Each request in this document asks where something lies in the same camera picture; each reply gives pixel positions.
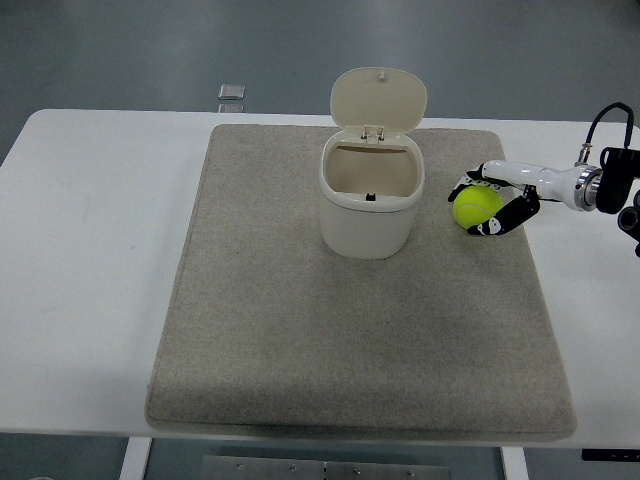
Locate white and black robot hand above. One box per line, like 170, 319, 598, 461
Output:
447, 159, 581, 238

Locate yellow-green tennis ball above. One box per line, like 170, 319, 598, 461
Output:
452, 185, 503, 230

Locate cream plastic bin with lid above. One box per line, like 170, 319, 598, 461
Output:
318, 65, 429, 260

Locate grey felt mat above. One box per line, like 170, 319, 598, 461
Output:
144, 123, 578, 441

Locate black table control panel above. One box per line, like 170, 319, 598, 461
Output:
581, 448, 640, 461

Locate white table leg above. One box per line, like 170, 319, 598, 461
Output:
118, 436, 152, 480
499, 444, 526, 480

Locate grey metal plate with screws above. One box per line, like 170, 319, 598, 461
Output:
200, 454, 451, 480

